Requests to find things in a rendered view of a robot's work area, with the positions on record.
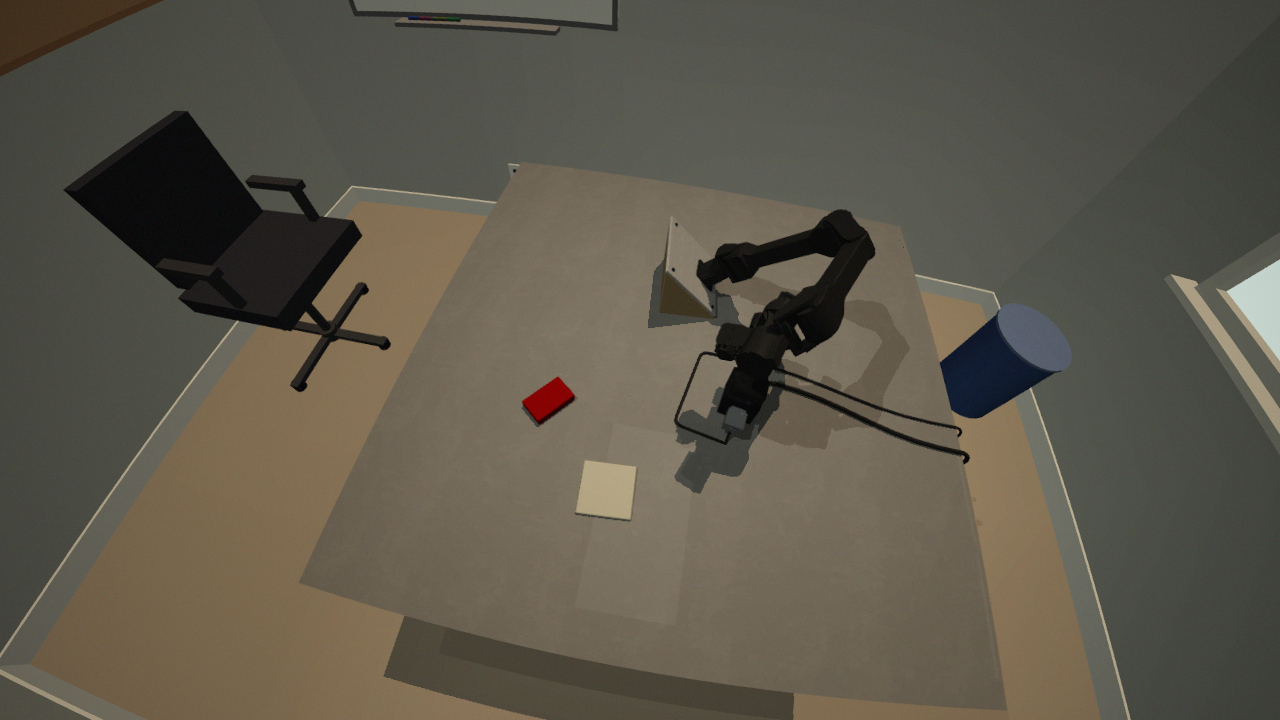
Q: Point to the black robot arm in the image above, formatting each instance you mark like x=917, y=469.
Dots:
x=818, y=310

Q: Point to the red rectangular block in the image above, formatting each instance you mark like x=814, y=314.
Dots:
x=548, y=400

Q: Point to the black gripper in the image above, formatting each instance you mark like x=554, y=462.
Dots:
x=746, y=387

